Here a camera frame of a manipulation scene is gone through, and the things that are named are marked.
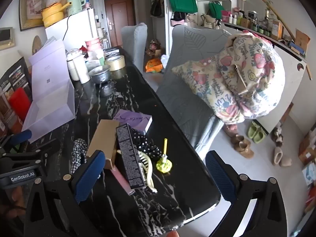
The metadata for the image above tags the black polka-dot scrunchie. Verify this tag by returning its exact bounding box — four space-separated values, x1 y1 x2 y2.
130 128 162 159

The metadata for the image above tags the yellow-green lollipop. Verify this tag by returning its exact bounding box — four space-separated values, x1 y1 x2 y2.
155 138 174 174

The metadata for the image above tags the small framed picture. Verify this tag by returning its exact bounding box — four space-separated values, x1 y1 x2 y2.
0 27 14 51

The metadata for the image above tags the green electric kettle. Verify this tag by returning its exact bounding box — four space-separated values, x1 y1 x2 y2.
67 0 86 17

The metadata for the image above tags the steel bowl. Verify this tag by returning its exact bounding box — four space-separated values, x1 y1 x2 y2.
88 65 111 84

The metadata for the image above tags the red box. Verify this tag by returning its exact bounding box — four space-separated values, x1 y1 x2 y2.
8 87 33 134

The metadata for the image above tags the long black carton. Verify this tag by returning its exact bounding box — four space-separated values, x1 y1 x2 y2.
116 124 147 189

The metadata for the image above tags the white refrigerator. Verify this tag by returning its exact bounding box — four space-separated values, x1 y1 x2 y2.
45 8 98 48

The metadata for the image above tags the brown door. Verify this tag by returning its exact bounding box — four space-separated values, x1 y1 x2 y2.
104 0 137 49

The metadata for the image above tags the cardboard box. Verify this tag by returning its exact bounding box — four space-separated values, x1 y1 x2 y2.
295 29 311 55

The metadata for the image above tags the bamboo pole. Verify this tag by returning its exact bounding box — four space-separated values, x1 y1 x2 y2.
241 0 313 80

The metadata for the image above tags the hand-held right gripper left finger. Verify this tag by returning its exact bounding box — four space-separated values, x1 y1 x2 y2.
23 150 106 237

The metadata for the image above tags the clear tape roll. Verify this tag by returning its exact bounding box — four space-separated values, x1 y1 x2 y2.
105 55 126 72

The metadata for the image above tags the black white checkered hair tie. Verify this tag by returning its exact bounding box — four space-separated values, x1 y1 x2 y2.
70 138 89 175

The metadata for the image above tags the white sideboard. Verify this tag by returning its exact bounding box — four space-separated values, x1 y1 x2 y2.
221 21 308 135

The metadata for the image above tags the person's left hand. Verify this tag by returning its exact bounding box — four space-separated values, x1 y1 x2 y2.
0 185 30 218

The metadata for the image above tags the small white carton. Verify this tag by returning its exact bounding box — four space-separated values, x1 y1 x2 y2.
85 56 105 68

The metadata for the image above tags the white tumbler with dome lid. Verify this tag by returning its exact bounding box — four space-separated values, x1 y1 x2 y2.
66 49 82 81

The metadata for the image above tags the pink paper cup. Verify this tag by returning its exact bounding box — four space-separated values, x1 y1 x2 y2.
85 38 101 52

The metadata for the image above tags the woven wall mat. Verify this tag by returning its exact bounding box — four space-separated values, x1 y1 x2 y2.
32 36 41 55

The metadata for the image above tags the purple makeup palette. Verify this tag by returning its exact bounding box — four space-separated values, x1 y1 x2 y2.
113 109 153 132

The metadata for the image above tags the pink lip gloss tube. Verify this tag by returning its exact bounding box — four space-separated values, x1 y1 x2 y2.
110 165 136 196

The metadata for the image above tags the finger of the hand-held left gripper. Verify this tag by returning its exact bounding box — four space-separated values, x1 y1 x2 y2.
0 139 60 164
0 129 32 153

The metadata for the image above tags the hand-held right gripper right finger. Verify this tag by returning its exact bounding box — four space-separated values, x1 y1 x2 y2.
205 150 288 237

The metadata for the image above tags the cream hair claw clip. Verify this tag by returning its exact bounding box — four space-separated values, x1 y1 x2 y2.
137 150 158 193

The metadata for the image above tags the green slipper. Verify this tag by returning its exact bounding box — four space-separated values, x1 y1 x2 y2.
254 126 268 144
247 121 259 139

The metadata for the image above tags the green handbag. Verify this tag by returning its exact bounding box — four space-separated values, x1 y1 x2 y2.
168 0 198 14
209 2 226 18

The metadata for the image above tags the floral patterned pillow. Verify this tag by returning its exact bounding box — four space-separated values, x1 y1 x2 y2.
172 31 286 124

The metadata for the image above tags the yellow pot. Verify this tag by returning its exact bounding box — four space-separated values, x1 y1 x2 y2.
41 2 71 28

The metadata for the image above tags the white cylindrical tumbler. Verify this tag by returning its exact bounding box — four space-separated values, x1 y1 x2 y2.
73 54 91 84

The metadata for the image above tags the orange bag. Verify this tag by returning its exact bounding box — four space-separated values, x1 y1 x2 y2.
145 59 164 73

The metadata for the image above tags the brown wooden block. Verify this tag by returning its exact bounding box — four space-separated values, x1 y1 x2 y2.
86 120 120 170

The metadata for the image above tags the black printed board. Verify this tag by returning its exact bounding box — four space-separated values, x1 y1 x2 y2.
0 57 32 139

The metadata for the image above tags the beige tote bag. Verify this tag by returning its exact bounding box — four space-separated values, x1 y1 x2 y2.
186 12 203 28

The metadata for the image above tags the row of jars and bottles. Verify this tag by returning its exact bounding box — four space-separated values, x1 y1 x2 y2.
222 8 273 36

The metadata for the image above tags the pale lidded gift box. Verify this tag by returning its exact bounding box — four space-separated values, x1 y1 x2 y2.
22 39 76 144

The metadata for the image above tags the black hanging bag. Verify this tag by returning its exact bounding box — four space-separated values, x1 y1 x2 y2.
150 0 165 18

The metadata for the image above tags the brown slipper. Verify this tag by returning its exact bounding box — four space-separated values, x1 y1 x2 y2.
231 134 247 151
237 139 255 159

